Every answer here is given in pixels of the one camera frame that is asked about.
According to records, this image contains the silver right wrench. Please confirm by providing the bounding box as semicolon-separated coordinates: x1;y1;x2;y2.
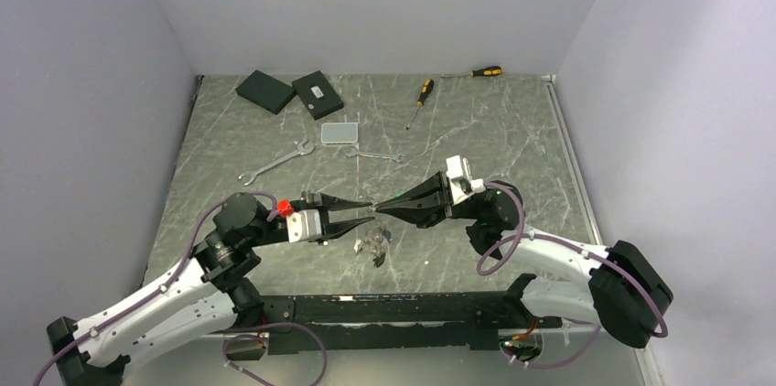
344;147;404;163

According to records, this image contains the white network switch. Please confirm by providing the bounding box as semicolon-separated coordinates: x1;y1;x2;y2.
320;122;359;146

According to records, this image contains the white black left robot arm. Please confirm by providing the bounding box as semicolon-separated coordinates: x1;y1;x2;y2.
33;191;370;385

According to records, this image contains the black yellow screwdriver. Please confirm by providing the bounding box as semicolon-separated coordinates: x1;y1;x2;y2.
405;79;435;130
441;66;502;79

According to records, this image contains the black yellow screwdriver far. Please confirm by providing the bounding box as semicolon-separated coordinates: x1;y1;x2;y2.
441;66;502;79

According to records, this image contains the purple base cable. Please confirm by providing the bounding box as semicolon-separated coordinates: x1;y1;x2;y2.
221;322;329;386
501;322;608;371

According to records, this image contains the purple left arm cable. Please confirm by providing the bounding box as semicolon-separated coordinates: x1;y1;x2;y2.
31;190;283;386

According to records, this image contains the black box with label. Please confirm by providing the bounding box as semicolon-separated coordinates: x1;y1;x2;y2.
292;70;344;121

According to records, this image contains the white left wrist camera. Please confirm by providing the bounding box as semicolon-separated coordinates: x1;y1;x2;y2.
286;209;322;243

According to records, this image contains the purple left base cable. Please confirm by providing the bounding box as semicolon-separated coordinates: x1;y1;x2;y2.
221;322;329;386

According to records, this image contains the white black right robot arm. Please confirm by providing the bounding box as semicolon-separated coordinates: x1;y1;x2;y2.
373;172;674;348

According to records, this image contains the black yellow screwdriver near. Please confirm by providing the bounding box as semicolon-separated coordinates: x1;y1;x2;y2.
405;79;435;130

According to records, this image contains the black flat box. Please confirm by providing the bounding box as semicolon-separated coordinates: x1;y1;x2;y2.
235;70;296;115

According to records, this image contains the silver left wrench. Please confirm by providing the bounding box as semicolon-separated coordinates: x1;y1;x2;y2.
237;139;316;187

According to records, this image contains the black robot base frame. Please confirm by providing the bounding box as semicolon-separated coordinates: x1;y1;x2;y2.
234;291;562;355

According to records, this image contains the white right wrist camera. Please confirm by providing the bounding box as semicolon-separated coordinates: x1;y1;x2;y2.
446;155;486;202

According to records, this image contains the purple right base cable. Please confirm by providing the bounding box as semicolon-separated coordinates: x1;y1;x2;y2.
501;322;608;371

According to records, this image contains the silver wrench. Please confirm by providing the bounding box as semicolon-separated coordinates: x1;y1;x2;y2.
237;139;316;187
344;147;404;163

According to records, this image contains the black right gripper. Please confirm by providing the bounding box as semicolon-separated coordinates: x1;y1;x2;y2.
375;172;480;231

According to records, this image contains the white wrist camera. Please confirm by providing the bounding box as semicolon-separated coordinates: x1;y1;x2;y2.
446;155;486;202
286;209;322;243

